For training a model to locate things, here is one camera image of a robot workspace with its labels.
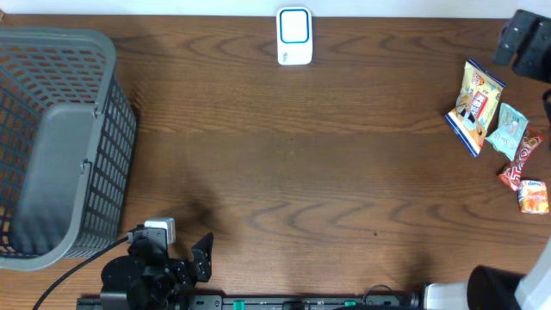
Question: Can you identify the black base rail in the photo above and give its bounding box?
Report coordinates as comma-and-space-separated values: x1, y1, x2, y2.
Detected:
76, 294, 414, 310

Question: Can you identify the pale green wipes pack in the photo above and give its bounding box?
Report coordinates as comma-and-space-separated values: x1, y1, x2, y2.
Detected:
486, 102, 529, 161

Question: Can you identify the yellow snack bag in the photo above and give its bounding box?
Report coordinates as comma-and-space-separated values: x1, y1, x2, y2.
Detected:
444, 59, 506, 158

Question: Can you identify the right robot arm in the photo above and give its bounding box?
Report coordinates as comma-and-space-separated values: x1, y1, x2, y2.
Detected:
407, 9, 550, 310

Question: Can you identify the red brown snack packet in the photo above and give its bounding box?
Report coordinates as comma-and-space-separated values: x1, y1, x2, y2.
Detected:
498, 126, 543, 191

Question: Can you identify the grey plastic shopping basket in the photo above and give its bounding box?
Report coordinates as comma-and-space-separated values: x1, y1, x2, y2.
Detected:
1, 27, 137, 271

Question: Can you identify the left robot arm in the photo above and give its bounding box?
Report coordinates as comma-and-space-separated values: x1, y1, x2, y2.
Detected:
100, 227, 214, 310

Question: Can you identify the white barcode scanner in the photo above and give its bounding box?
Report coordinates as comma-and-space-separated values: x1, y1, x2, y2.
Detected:
276, 7, 313, 65

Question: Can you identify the small orange juice carton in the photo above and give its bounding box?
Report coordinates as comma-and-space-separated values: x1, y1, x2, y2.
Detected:
518, 180, 549, 214

